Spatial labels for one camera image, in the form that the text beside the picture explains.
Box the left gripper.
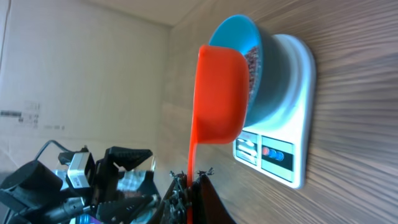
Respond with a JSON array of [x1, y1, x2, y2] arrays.
[[93, 146, 159, 223]]

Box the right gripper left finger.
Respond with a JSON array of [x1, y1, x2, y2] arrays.
[[148, 171, 190, 224]]

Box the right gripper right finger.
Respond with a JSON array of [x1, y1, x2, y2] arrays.
[[191, 168, 236, 224]]

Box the red measuring scoop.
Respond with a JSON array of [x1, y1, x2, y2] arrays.
[[186, 44, 250, 224]]

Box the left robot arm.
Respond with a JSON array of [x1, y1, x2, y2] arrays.
[[1, 146, 160, 223]]

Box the white digital kitchen scale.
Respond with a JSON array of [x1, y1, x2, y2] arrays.
[[233, 34, 317, 189]]

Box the blue bowl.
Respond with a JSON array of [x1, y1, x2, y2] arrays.
[[209, 14, 289, 127]]

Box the red beans in bowl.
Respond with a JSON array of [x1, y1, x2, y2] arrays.
[[244, 46, 259, 99]]

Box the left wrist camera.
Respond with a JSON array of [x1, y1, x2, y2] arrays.
[[66, 152, 95, 197]]

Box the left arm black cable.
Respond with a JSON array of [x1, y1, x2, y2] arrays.
[[33, 139, 75, 161]]

